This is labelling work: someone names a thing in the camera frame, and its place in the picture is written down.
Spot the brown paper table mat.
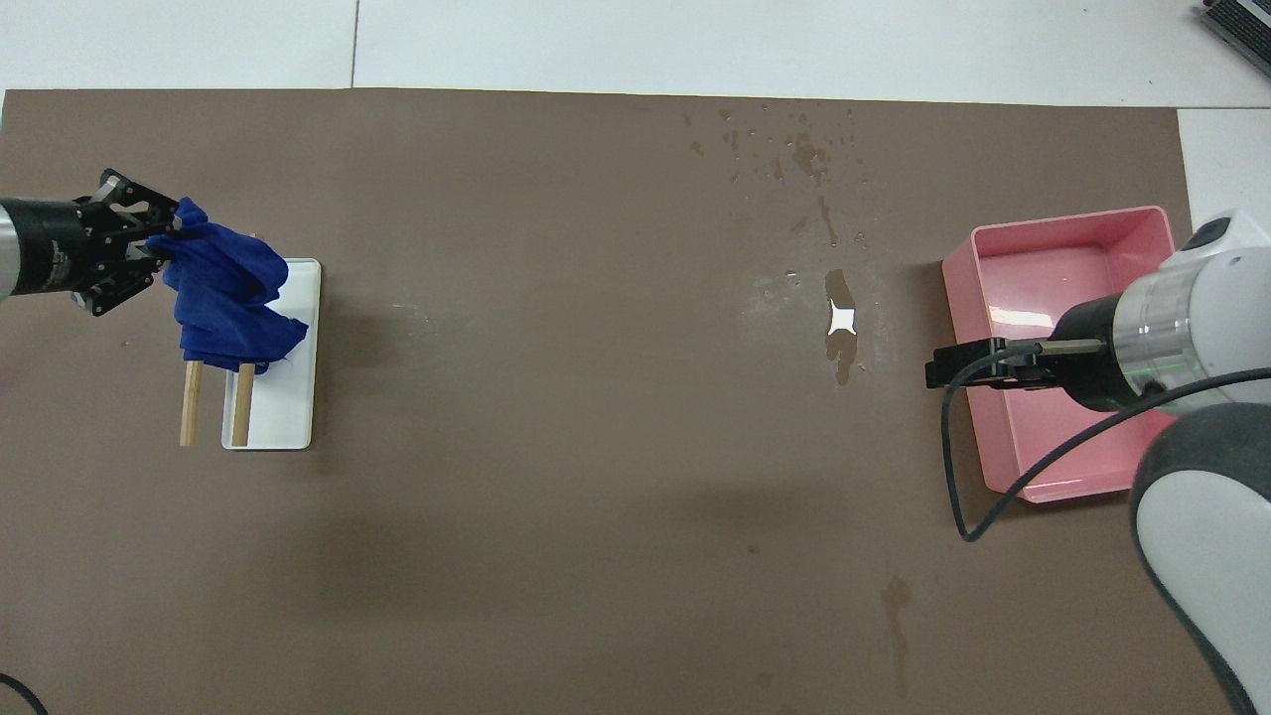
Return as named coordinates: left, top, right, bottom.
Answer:
left=0, top=87, right=1242, bottom=715

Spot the dark blue towel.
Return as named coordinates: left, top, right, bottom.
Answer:
left=147, top=197, right=309, bottom=375

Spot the grey ribbed device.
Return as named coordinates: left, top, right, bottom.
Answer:
left=1197, top=0, right=1271, bottom=78

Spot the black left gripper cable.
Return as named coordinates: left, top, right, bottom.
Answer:
left=0, top=672, right=49, bottom=715

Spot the wooden rack rod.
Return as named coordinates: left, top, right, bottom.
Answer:
left=180, top=360, right=205, bottom=447
left=231, top=363, right=256, bottom=447

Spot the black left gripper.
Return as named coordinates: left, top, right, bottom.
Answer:
left=15, top=169, right=183, bottom=317

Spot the pink plastic bin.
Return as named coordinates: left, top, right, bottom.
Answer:
left=941, top=206, right=1193, bottom=504

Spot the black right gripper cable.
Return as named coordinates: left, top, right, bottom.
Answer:
left=941, top=338, right=1271, bottom=542

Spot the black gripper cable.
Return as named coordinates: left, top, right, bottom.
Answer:
left=0, top=672, right=49, bottom=715
left=941, top=338, right=1271, bottom=542

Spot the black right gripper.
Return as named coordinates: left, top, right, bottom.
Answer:
left=925, top=296, right=1128, bottom=410

